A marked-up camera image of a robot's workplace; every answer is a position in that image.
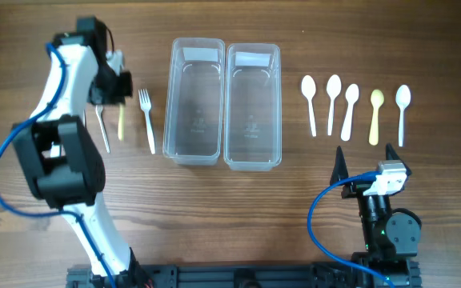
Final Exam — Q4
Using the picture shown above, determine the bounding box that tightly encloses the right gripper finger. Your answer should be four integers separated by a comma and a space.
330, 146, 349, 185
386, 143, 411, 176

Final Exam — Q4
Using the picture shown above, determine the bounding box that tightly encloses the slim white plastic fork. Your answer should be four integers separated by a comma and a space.
95, 105, 110, 154

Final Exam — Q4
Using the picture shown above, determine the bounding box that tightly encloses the yellow plastic fork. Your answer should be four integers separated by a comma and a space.
118, 104, 126, 141

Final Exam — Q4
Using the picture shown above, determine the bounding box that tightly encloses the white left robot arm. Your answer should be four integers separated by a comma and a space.
10, 32, 150, 287

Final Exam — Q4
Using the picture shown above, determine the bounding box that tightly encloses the left clear plastic container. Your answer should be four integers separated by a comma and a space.
162, 38, 225, 166

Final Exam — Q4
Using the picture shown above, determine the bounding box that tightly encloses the clear plastic container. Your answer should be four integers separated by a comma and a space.
162, 38, 225, 166
223, 43, 282, 171

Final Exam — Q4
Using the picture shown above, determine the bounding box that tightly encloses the right clear plastic container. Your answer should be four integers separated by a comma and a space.
223, 43, 282, 171

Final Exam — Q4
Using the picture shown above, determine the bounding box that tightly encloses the yellow plastic spoon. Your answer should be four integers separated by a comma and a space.
369, 90, 384, 146

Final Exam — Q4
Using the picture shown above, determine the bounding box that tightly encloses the translucent white plastic spoon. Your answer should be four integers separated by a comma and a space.
395, 84, 411, 147

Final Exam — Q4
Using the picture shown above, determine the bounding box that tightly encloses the wide white plastic spoon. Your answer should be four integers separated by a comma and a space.
340, 84, 359, 142

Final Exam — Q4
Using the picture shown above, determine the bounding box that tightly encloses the cream plastic spoon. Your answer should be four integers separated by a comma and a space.
301, 75, 317, 137

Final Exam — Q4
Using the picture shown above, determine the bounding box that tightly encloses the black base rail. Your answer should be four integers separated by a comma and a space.
65, 262, 423, 288

